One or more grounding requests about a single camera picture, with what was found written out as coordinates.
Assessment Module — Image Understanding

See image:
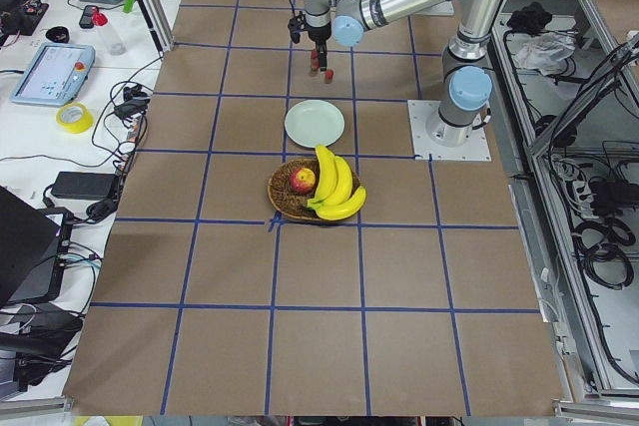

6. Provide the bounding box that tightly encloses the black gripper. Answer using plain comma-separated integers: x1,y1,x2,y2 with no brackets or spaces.
305,24,331,73

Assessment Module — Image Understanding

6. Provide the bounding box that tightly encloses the pale green plate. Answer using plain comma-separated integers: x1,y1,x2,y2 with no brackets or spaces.
285,100,345,148

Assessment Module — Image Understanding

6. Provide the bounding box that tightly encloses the red yellow apple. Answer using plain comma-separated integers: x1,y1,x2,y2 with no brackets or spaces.
289,167,317,195

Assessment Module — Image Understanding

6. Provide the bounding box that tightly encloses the yellow banana bunch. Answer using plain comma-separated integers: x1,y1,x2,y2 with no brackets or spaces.
307,145,366,221

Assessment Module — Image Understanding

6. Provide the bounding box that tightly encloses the brown wicker basket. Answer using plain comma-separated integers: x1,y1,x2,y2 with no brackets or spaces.
267,158,342,223

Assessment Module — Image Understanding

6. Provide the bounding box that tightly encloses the green marker object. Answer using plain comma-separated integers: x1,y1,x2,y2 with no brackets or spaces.
123,0,136,14

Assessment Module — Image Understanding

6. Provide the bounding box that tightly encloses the clear bottle red cap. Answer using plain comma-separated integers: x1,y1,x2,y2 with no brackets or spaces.
92,9,127,56

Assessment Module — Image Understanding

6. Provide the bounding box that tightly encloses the black cloth bundle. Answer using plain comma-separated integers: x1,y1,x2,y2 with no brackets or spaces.
506,1,553,36

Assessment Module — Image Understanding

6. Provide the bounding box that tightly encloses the crumpled white cloth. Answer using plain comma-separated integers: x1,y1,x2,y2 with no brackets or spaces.
513,33,576,75

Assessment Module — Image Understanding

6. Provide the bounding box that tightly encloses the yellow tape roll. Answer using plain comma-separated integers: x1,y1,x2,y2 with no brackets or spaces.
56,102,94,134

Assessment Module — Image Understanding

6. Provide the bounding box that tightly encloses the black small bowl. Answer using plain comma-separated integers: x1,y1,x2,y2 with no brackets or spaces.
45,26,70,44

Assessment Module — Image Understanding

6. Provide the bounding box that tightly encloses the near teach pendant tablet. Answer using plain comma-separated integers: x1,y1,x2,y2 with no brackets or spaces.
10,43,96,107

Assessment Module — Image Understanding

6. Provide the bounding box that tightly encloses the black power adapter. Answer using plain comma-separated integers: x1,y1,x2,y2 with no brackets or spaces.
51,172,118,201

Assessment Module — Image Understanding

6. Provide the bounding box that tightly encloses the black laptop computer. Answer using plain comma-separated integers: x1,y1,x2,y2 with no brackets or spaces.
1,188,72,306

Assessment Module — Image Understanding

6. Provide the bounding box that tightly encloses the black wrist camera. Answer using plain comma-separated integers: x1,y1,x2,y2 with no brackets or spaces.
288,12,306,44

